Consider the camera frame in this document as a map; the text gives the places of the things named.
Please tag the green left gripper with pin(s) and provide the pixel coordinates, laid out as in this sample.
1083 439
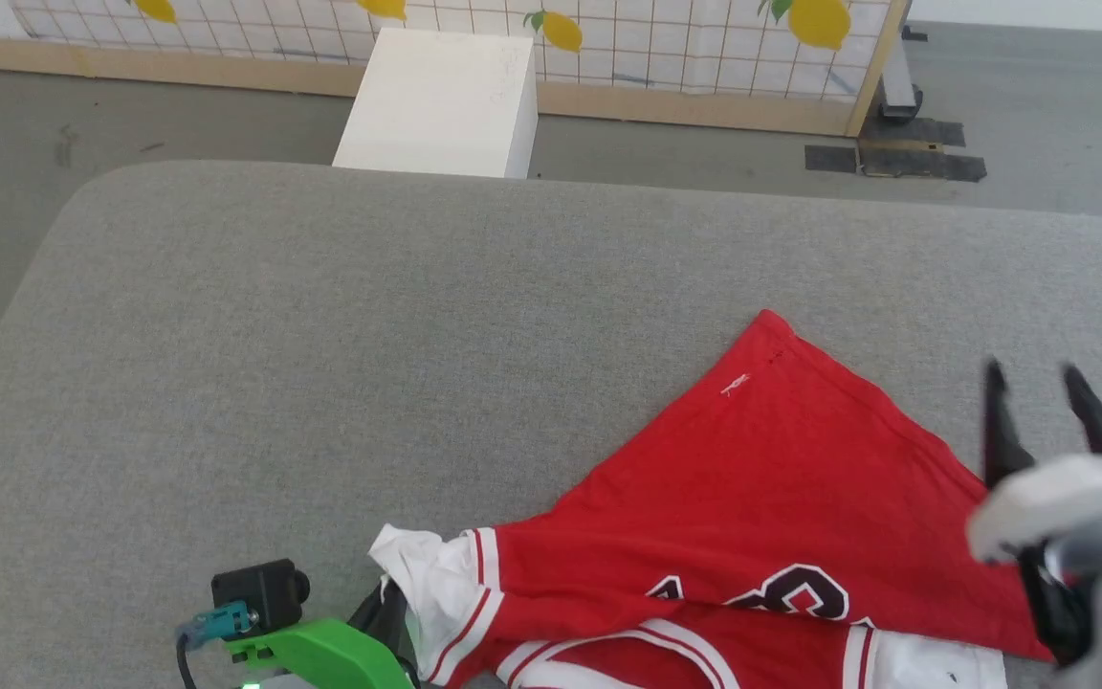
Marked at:
321 655

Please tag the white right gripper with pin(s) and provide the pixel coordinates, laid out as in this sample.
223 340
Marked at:
1058 498

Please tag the red and white jersey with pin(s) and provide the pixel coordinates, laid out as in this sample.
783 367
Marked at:
781 478

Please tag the black floor tape strip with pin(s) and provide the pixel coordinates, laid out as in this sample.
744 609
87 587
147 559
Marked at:
914 132
929 166

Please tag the small black floor tape patch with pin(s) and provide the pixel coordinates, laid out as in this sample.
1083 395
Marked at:
830 158

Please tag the grey metal panel stand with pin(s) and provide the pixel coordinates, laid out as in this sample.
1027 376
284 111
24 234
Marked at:
898 77

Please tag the white box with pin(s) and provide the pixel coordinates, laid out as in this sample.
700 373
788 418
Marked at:
441 105

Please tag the lemon print grid panel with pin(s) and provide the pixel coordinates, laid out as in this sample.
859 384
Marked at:
666 48

